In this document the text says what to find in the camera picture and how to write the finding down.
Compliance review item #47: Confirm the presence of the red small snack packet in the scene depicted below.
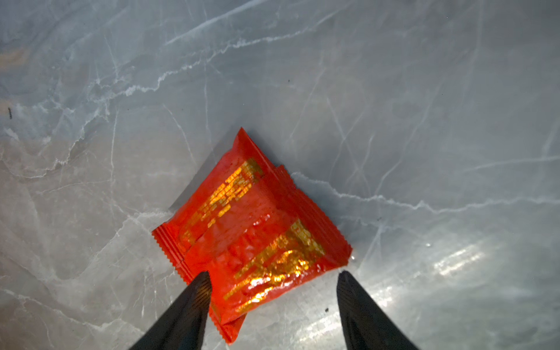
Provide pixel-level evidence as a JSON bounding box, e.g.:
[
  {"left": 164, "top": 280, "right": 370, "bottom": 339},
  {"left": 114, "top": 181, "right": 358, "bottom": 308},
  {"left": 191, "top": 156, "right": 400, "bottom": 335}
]
[{"left": 153, "top": 130, "right": 352, "bottom": 344}]

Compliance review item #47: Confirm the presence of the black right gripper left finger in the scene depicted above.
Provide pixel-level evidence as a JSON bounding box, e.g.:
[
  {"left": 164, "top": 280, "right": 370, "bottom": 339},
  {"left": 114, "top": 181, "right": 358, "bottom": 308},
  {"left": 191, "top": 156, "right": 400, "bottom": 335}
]
[{"left": 131, "top": 271, "right": 212, "bottom": 350}]

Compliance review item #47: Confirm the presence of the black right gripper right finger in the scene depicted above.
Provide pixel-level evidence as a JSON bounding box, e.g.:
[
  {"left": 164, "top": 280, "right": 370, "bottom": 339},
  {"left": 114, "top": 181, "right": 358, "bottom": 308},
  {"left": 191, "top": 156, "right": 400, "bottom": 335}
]
[{"left": 336, "top": 271, "right": 418, "bottom": 350}]

